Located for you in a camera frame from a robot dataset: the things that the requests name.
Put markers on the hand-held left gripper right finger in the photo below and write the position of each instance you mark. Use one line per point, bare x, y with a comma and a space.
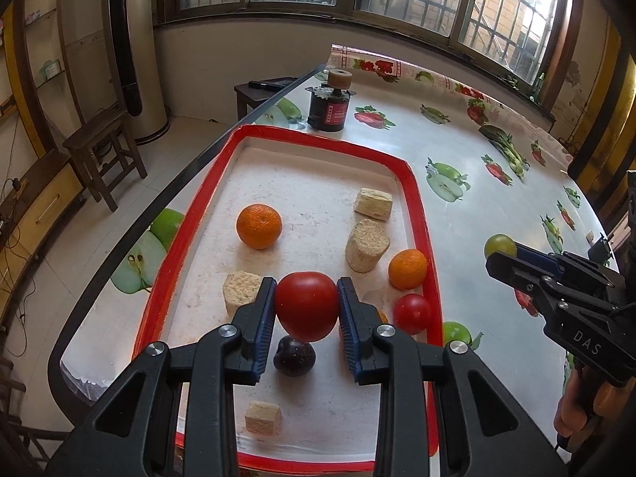
348, 328

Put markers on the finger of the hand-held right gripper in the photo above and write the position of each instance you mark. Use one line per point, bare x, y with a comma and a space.
536, 257
516, 273

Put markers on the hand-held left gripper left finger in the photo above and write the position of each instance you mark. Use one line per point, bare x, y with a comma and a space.
263, 328

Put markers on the green round fruit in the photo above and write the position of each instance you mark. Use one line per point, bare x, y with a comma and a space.
499, 244

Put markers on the dark purple plum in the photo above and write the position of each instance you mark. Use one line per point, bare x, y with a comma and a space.
294, 355

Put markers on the pale pressed wood block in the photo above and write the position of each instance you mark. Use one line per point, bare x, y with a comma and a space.
241, 290

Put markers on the large red tomato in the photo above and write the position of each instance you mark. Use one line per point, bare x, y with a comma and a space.
306, 305

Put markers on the small red tomato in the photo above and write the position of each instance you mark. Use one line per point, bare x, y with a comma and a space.
412, 313

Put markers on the orange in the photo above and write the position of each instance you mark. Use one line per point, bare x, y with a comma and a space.
258, 226
407, 269

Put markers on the round pressed wood block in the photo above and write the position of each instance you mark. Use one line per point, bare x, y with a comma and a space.
365, 246

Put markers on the small square wood block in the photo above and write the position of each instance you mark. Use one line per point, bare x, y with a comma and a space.
262, 417

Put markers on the rectangular striped wood block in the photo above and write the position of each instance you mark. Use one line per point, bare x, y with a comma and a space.
373, 203

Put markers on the red rimmed tray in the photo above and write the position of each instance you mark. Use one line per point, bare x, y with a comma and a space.
298, 174

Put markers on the person's right hand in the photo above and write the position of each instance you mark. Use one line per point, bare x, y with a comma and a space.
566, 407

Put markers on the bok choy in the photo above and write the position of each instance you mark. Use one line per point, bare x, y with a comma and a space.
507, 151

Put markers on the green bottle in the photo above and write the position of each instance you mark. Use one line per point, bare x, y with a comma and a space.
539, 87

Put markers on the fruit print tablecloth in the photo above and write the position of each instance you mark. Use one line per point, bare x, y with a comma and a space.
387, 159

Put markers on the black motor with wooden spool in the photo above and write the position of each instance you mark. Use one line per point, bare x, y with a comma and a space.
330, 104

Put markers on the small dark side table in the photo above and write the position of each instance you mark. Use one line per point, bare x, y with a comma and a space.
258, 97

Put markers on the wooden stool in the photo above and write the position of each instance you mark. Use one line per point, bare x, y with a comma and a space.
107, 154

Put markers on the dark wooden chair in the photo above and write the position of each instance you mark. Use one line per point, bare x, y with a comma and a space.
15, 407

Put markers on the tower air conditioner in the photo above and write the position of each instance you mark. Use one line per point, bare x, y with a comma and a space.
134, 59

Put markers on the green box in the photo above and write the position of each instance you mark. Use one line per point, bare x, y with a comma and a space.
49, 67

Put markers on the wooden wall shelf unit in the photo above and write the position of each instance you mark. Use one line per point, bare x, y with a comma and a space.
30, 109

